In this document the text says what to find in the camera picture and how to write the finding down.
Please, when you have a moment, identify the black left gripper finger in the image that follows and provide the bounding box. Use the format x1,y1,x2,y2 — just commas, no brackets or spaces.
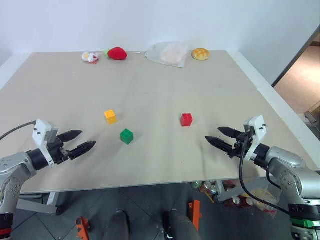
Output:
67,140,97,161
57,129,84,144

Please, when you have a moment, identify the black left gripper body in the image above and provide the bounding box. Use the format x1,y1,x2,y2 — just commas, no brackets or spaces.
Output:
46,135,72,166

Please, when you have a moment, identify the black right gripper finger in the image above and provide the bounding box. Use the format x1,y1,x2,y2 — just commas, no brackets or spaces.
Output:
205,135,237,156
216,126,243,139

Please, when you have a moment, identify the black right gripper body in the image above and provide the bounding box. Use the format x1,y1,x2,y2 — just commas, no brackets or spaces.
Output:
228,132,253,159

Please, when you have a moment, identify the red toy block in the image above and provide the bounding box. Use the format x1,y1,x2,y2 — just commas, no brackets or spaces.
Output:
179,113,195,128

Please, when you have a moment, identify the yellow toy block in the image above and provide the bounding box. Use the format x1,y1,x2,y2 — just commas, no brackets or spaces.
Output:
103,109,119,125

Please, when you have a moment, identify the green toy block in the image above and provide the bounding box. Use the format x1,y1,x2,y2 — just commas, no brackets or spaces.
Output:
119,128,135,145

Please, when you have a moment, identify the pile of drink cans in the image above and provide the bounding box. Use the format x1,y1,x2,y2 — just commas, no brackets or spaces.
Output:
191,179,256,208

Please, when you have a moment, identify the yellow snack bag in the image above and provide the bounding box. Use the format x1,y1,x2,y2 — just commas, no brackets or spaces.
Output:
249,187,280,213

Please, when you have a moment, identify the orange black clamp stand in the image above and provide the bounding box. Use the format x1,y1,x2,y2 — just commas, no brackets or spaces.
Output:
188,199,203,232
75,216,91,240

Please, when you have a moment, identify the small white plush toy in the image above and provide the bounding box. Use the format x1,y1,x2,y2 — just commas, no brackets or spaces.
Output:
81,51,101,64

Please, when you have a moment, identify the golden melon bun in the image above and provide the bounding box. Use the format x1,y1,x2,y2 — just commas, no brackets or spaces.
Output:
191,47,211,61

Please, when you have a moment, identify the dark rounded left foot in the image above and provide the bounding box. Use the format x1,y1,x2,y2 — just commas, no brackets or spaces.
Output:
102,210,131,240

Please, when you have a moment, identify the dark rounded foot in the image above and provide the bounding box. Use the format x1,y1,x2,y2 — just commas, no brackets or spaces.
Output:
102,210,131,240
162,210,201,240

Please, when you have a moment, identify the dark rounded right foot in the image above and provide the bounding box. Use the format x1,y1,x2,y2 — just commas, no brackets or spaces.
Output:
162,210,201,240

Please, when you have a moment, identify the red plush strawberry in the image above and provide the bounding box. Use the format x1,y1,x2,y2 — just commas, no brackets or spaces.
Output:
104,46,128,61

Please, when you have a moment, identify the clear plastic bag with bread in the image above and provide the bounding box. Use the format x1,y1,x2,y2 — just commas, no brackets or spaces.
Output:
134,41,189,69

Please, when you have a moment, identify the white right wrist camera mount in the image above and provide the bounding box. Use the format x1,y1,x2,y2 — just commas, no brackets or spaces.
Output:
243,115,267,161

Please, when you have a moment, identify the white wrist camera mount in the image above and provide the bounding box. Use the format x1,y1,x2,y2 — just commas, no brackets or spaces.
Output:
243,115,267,161
32,119,59,169

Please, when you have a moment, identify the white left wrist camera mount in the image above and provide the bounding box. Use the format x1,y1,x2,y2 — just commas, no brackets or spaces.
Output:
32,119,59,169

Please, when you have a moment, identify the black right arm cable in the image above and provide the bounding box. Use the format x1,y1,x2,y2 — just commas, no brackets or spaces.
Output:
238,136,292,216

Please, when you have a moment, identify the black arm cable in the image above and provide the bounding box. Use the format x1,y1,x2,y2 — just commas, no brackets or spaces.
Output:
0,120,38,141
238,136,292,216

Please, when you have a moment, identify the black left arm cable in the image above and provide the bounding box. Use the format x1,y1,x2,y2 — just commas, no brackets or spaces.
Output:
0,120,38,141

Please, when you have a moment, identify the white table leg frame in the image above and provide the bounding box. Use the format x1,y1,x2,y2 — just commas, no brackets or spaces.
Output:
16,191,63,216

